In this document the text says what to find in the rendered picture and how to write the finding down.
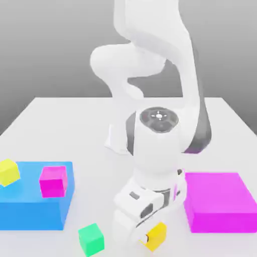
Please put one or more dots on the small green cube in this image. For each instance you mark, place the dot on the small green cube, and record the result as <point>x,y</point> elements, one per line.
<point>91,240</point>

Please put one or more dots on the small lime-yellow cube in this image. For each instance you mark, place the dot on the small lime-yellow cube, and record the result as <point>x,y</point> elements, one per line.
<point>9,172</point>

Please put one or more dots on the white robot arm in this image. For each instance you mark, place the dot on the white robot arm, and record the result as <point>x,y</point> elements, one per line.
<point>156,150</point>

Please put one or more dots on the small magenta cube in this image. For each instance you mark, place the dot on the small magenta cube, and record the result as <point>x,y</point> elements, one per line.
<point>53,181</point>

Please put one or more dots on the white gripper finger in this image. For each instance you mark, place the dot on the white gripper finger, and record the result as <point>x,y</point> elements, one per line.
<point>143,240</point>

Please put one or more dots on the small orange-yellow cube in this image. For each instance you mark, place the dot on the small orange-yellow cube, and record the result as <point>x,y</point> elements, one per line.
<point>157,236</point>

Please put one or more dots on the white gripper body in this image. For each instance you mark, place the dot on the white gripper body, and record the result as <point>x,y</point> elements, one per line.
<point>126,230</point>

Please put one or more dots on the large blue box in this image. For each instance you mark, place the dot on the large blue box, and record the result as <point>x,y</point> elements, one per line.
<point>28,212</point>

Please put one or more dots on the large magenta box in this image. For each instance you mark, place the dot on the large magenta box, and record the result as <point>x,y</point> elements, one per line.
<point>218,200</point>

